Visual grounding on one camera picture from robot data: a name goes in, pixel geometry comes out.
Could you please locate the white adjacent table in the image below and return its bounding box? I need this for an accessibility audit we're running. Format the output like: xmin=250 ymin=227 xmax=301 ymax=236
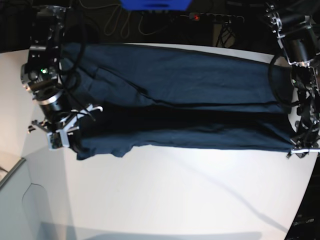
xmin=0 ymin=158 xmax=47 ymax=240

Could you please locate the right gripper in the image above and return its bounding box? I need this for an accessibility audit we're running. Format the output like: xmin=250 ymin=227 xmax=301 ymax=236
xmin=27 ymin=97 xmax=103 ymax=153

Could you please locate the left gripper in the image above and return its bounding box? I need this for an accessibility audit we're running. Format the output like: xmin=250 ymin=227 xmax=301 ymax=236
xmin=286 ymin=119 xmax=320 ymax=159

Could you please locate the white power strip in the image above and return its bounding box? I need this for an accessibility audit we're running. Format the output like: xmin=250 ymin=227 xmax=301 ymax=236
xmin=188 ymin=12 xmax=245 ymax=24

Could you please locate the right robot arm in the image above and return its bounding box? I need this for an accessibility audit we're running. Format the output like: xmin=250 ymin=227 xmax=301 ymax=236
xmin=20 ymin=0 xmax=103 ymax=153

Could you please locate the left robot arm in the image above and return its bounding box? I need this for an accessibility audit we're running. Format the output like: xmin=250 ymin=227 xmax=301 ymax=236
xmin=264 ymin=0 xmax=320 ymax=158

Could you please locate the dark blue t-shirt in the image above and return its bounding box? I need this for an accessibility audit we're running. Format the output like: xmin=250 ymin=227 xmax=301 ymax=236
xmin=63 ymin=44 xmax=294 ymax=160

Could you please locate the blue plastic mount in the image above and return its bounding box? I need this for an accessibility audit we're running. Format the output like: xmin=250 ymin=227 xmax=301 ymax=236
xmin=120 ymin=0 xmax=192 ymax=11

